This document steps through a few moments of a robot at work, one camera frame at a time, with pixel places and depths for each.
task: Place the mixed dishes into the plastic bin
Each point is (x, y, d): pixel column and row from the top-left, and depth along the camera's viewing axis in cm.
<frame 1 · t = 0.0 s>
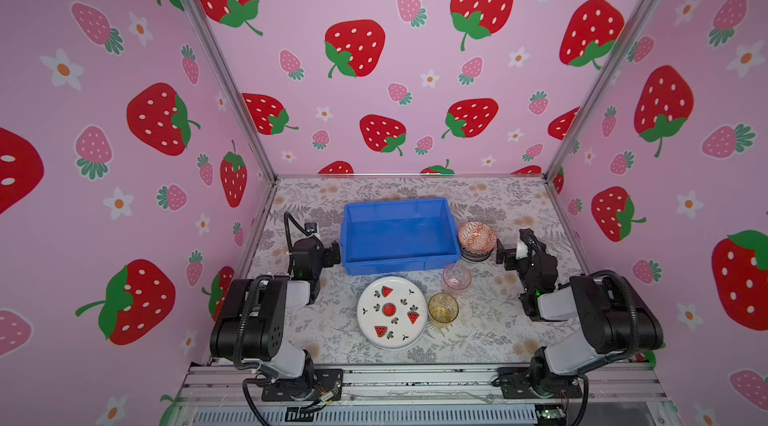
left hand: (320, 242, 95), fingers open
right hand: (516, 238, 91), fingers open
white strawberry pattern plate: (392, 312, 85), point 3 cm above the table
pink clear glass cup: (456, 279, 94), on the table
yellow clear glass cup: (443, 308, 88), on the table
orange patterned bowl: (476, 241, 95), point 8 cm above the table

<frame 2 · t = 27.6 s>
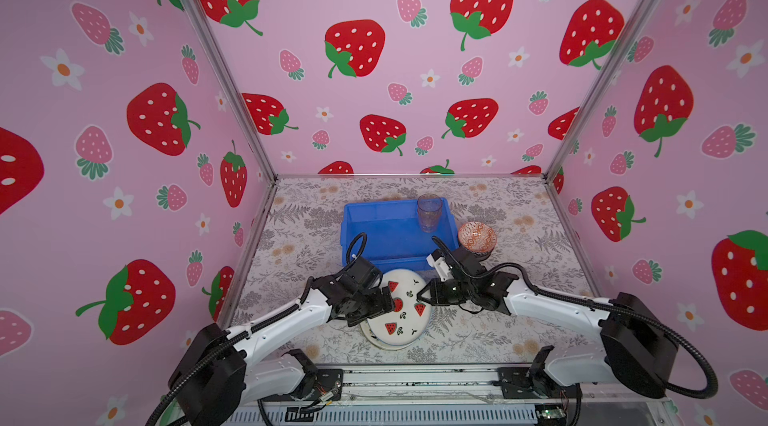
left hand: (387, 309, 81), fingers open
right hand: (415, 297, 79), fingers closed
pink clear glass cup: (429, 209, 103), point 8 cm above the table
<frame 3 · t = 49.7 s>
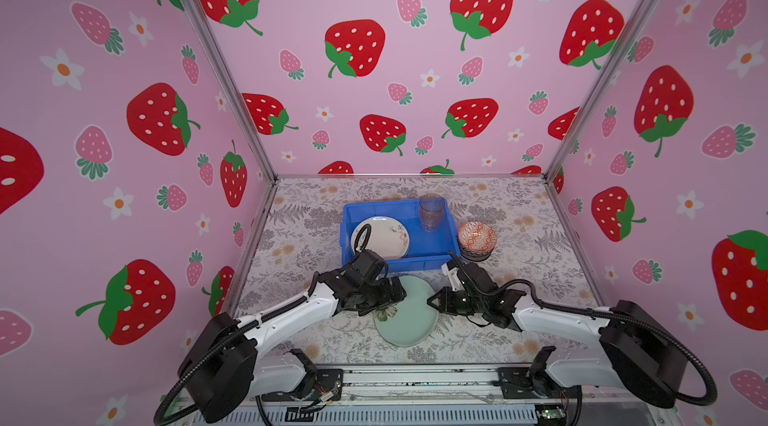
left hand: (397, 298, 81), fingers open
right hand: (424, 303, 82), fingers closed
cream floral plate: (388, 237, 103), point 2 cm above the table
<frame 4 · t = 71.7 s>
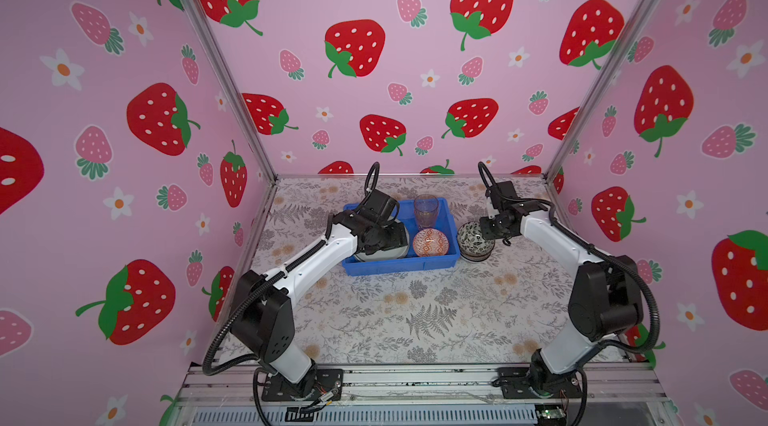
left hand: (399, 239, 84), fingers open
right hand: (489, 228, 92), fingers closed
orange patterned bowl: (430, 242, 100), point 3 cm above the table
black leaf pattern bowl: (473, 245, 96), point 6 cm above the table
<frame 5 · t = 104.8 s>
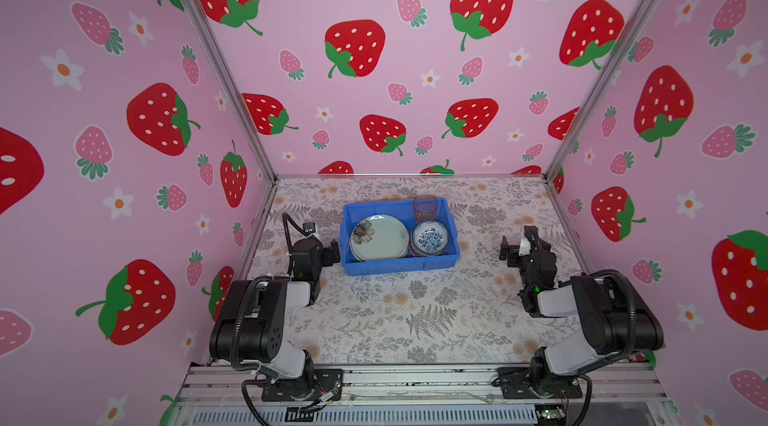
left hand: (319, 241, 95), fingers open
right hand: (522, 236, 91), fingers open
blue floral white bowl: (429, 238, 95), point 9 cm above the table
